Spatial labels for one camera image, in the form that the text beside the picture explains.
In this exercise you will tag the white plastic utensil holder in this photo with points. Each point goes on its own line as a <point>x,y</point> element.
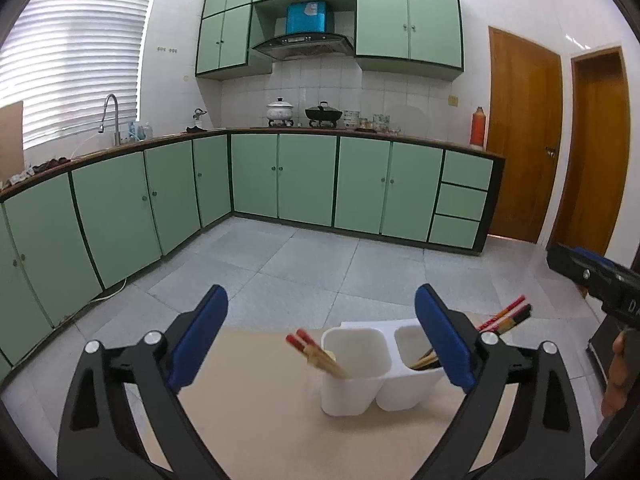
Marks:
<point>350,390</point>

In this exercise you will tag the black range hood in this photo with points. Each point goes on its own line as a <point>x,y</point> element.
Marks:
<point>300,46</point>

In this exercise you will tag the white window blinds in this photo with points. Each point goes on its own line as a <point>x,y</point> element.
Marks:
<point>75,60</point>

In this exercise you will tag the crumpled rags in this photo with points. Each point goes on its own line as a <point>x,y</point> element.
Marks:
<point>45,166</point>

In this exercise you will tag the red patterned wooden chopstick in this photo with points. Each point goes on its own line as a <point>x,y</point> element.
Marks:
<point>505,310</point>

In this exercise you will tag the red thermos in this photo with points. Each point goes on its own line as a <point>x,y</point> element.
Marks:
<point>478,130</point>

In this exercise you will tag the person's right hand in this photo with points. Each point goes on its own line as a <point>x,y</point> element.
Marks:
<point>620,390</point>

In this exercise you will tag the red-tipped wooden chopstick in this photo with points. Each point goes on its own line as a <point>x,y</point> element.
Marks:
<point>307,355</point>
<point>317,352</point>

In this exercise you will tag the dark cloth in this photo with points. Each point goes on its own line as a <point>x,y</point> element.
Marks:
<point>196,129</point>

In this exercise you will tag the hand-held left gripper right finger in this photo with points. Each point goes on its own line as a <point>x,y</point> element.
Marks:
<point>445,340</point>

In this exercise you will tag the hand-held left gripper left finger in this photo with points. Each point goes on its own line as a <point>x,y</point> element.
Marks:
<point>200,335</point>

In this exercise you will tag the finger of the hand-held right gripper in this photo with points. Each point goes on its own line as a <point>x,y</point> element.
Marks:
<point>580,270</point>

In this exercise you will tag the plain wooden door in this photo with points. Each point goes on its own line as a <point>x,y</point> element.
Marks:
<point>595,160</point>

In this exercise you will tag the metal kitchen faucet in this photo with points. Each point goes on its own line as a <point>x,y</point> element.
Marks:
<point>117,125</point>

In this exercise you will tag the white cooking pot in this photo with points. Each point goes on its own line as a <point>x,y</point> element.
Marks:
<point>280,111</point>

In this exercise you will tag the patterned glass jar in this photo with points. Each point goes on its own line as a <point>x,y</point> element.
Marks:
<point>381,121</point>

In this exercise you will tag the gas stove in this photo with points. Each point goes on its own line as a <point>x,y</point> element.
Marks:
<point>280,123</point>

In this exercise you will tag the cardboard sheet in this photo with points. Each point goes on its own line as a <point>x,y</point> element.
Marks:
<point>11,140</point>

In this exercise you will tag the green base cabinets with countertop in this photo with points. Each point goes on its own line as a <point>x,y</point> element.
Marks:
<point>305,175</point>

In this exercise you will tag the green wall cabinets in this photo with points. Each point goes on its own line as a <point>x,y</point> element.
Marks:
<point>385,25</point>

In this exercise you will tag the wall hooks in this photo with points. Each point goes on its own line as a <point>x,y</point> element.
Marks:
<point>167,50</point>

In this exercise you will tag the soap bottles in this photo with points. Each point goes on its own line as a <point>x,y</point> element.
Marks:
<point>140,131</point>

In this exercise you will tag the black wok with lid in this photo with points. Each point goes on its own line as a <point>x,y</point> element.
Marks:
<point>324,114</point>

